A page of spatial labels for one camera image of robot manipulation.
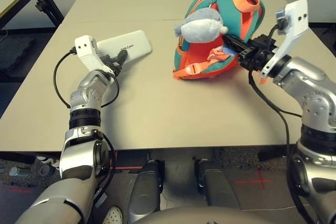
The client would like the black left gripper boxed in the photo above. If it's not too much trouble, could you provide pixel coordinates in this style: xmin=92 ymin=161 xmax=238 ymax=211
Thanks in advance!
xmin=103 ymin=50 xmax=129 ymax=74

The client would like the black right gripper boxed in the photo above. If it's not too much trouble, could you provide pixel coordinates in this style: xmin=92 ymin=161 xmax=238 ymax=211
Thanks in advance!
xmin=224 ymin=34 xmax=278 ymax=70

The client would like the white pencil case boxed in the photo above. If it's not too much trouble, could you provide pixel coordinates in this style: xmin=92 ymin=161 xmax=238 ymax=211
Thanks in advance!
xmin=96 ymin=29 xmax=153 ymax=65

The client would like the orange and teal backpack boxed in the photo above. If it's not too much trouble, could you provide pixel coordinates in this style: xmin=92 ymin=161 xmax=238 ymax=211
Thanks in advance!
xmin=172 ymin=0 xmax=268 ymax=86

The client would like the grey plush shark toy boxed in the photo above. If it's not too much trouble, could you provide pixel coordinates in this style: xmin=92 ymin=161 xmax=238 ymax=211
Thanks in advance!
xmin=174 ymin=7 xmax=228 ymax=43

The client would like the black foam floor mat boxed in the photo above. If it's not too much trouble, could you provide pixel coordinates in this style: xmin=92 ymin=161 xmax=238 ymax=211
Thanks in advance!
xmin=0 ymin=35 xmax=36 ymax=72

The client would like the white floor caster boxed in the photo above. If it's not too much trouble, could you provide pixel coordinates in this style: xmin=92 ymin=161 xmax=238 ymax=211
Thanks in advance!
xmin=36 ymin=155 xmax=60 ymax=168

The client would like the grey robot left leg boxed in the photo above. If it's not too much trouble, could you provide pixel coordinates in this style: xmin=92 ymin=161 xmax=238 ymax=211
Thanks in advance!
xmin=128 ymin=159 xmax=166 ymax=223

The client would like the grey robot leg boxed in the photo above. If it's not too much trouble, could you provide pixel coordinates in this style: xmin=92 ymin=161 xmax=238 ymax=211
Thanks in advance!
xmin=195 ymin=158 xmax=241 ymax=210
xmin=128 ymin=159 xmax=166 ymax=223

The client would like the grey robot right leg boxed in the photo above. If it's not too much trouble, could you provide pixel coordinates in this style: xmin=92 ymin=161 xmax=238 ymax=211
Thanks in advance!
xmin=195 ymin=158 xmax=241 ymax=210

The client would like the white perforated shoe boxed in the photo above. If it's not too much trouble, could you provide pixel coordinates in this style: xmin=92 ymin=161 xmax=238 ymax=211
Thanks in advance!
xmin=101 ymin=206 xmax=124 ymax=224

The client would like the grey robot torso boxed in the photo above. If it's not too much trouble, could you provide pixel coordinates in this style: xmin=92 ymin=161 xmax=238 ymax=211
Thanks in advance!
xmin=141 ymin=205 xmax=266 ymax=224

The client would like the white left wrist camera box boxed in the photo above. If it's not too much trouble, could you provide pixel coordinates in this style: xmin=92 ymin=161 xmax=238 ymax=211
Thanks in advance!
xmin=74 ymin=35 xmax=116 ymax=73

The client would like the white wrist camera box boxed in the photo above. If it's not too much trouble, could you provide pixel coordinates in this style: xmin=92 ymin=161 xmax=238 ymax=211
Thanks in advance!
xmin=259 ymin=0 xmax=309 ymax=79
xmin=74 ymin=35 xmax=116 ymax=73

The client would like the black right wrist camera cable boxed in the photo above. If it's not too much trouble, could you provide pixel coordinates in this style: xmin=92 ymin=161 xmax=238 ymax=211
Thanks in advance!
xmin=248 ymin=24 xmax=302 ymax=154

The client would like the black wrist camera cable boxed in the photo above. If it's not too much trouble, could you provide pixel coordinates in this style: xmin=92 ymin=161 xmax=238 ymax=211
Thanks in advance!
xmin=54 ymin=48 xmax=120 ymax=109
xmin=248 ymin=24 xmax=302 ymax=154

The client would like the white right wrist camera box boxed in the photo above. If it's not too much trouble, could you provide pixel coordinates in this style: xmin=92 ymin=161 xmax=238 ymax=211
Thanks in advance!
xmin=259 ymin=0 xmax=309 ymax=79

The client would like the black left wrist camera cable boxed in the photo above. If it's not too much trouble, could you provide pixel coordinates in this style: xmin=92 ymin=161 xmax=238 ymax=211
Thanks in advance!
xmin=54 ymin=48 xmax=120 ymax=109

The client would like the grey cable adapter box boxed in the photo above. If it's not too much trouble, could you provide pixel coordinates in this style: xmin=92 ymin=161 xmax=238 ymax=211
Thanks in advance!
xmin=94 ymin=193 xmax=108 ymax=208

